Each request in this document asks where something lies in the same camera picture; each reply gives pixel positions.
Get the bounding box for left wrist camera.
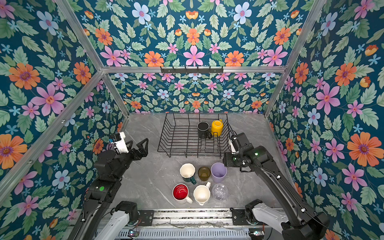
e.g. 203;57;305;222
110;132;129;154

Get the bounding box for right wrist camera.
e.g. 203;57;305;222
229;136;239;155

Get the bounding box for red mug white outside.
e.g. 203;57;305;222
172;184;193;204

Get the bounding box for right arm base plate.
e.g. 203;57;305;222
230;208;256;226

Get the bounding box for black wire dish rack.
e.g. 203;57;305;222
158;113;234;157

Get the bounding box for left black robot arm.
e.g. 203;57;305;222
68;138;149;240

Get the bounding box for yellow mug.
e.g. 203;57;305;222
211;120;224;137

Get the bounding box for lilac plastic cup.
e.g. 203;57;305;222
211;163;228;184

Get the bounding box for black hook rail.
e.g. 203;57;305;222
160;67;224;74

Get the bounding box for cream mug green outside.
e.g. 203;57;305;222
180;163;197;185

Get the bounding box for black mug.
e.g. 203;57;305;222
197;121;213;139

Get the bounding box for cream white mug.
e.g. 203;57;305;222
193;182;211;206

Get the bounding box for white ventilation grille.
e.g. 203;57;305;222
116;229;251;240

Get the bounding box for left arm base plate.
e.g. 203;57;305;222
127;210;155;228

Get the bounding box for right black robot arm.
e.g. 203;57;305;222
223;133;330;240

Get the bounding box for olive green glass cup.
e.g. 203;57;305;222
198;167;211;182

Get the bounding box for clear glass cup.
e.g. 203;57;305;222
212;184;229;201

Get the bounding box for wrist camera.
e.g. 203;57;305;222
229;136;239;155
110;132;129;154

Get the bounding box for aluminium mounting rail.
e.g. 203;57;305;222
89;207;319;230

